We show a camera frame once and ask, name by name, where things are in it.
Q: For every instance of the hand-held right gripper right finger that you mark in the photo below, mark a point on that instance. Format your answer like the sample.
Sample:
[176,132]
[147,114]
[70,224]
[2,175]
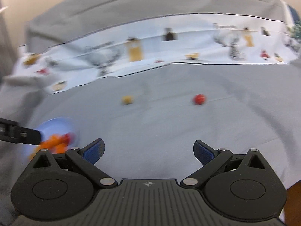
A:
[203,151]

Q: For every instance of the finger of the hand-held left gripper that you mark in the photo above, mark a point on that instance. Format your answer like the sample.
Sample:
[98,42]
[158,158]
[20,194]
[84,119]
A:
[21,134]

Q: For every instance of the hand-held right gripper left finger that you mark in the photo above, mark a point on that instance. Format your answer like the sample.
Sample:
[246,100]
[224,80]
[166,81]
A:
[94,151]

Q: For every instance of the red tomato with green stem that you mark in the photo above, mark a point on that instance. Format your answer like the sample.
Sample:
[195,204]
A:
[68,137]

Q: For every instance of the orange mandarin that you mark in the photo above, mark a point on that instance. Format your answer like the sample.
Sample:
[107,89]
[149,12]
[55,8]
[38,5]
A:
[58,148]

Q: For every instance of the light blue plate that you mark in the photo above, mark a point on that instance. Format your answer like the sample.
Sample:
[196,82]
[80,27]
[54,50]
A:
[56,126]

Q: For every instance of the small red cherry tomato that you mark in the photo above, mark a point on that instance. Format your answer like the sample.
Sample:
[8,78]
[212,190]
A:
[199,99]

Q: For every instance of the small yellow-green round fruit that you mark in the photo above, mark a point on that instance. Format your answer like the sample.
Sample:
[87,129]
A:
[127,100]

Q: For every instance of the large orange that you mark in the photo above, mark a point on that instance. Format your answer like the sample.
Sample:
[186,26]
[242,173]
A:
[53,143]

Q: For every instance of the grey blanket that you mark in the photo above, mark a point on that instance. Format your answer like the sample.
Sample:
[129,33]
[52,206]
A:
[164,122]

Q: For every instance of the white printed blanket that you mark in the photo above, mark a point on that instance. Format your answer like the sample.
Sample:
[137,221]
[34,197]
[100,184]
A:
[188,42]

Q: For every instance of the grey duvet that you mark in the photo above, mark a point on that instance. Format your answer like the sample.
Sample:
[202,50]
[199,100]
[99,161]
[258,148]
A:
[141,4]

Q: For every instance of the dark patterned cloth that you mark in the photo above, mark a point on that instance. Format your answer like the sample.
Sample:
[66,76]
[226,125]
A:
[295,21]

